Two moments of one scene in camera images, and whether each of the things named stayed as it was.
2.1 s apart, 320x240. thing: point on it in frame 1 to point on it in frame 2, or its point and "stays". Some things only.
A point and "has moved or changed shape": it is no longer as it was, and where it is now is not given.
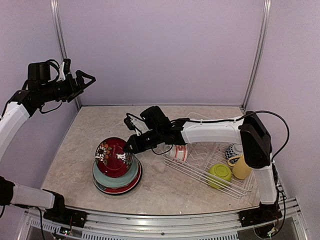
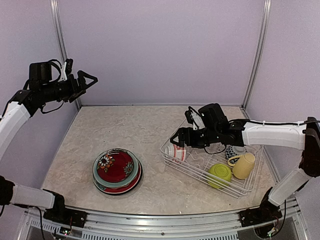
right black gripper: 136,147 to 189,141
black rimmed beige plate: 141,166 stays
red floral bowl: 111,159 has moved or changed shape
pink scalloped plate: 112,190 stays
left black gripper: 73,90 stays
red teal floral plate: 115,190 stays
